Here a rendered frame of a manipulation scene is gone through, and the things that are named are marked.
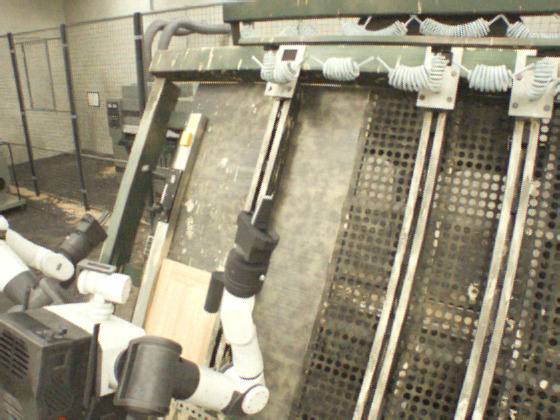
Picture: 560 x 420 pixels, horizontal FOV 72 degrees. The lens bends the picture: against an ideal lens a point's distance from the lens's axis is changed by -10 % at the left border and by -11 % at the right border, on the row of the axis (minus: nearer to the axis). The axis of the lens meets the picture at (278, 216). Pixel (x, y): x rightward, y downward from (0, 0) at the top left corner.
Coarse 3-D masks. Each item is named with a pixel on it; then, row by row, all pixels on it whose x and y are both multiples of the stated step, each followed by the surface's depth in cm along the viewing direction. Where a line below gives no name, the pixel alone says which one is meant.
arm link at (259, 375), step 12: (240, 348) 94; (252, 348) 95; (240, 360) 96; (252, 360) 96; (228, 372) 102; (240, 372) 98; (252, 372) 97; (240, 384) 98; (252, 384) 97; (264, 384) 102
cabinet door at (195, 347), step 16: (160, 272) 147; (176, 272) 143; (192, 272) 140; (208, 272) 139; (160, 288) 145; (176, 288) 142; (192, 288) 139; (160, 304) 144; (176, 304) 141; (192, 304) 138; (160, 320) 142; (176, 320) 140; (192, 320) 137; (208, 320) 134; (160, 336) 141; (176, 336) 138; (192, 336) 135; (208, 336) 132; (192, 352) 134
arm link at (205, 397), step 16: (208, 368) 94; (208, 384) 88; (224, 384) 93; (256, 384) 98; (192, 400) 86; (208, 400) 89; (224, 400) 92; (240, 400) 94; (256, 400) 97; (240, 416) 96
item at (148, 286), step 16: (192, 144) 150; (176, 160) 152; (192, 160) 152; (176, 208) 149; (160, 224) 149; (160, 240) 147; (160, 256) 146; (144, 288) 146; (144, 304) 144; (144, 320) 144
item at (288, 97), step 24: (264, 48) 120; (288, 48) 132; (264, 72) 123; (288, 96) 128; (288, 120) 133; (264, 144) 132; (288, 144) 135; (264, 168) 131; (264, 192) 129; (216, 336) 125; (216, 360) 123
